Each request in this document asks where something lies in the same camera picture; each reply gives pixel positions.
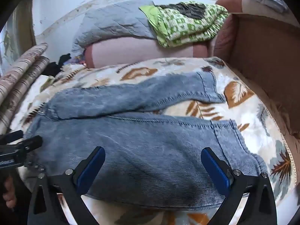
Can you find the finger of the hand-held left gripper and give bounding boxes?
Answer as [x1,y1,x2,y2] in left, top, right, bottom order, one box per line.
[0,130,24,144]
[14,135,44,160]

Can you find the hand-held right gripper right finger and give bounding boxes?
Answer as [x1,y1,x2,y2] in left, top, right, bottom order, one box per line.
[201,147,277,225]

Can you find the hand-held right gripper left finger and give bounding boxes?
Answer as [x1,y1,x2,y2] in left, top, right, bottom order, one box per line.
[28,146,106,225]

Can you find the blue denim pants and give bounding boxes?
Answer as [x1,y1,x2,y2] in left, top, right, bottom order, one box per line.
[23,71,269,210]

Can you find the person's left hand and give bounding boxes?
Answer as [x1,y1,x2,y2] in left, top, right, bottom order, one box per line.
[2,175,17,210]

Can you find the leaf-printed cream blanket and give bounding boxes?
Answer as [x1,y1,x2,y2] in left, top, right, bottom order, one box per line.
[9,57,297,225]

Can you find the black garment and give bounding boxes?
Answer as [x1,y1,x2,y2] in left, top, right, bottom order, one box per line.
[44,54,72,77]

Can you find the wooden door with glass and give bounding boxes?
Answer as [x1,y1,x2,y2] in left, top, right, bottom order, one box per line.
[0,0,35,73]

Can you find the green patterned blanket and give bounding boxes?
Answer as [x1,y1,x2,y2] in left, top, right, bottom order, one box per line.
[139,1,229,48]

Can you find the grey quilted blanket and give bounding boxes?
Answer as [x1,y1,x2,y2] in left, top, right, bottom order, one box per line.
[71,0,156,54]

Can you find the dark grey cloth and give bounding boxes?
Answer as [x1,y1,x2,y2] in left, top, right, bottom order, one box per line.
[167,2,208,19]

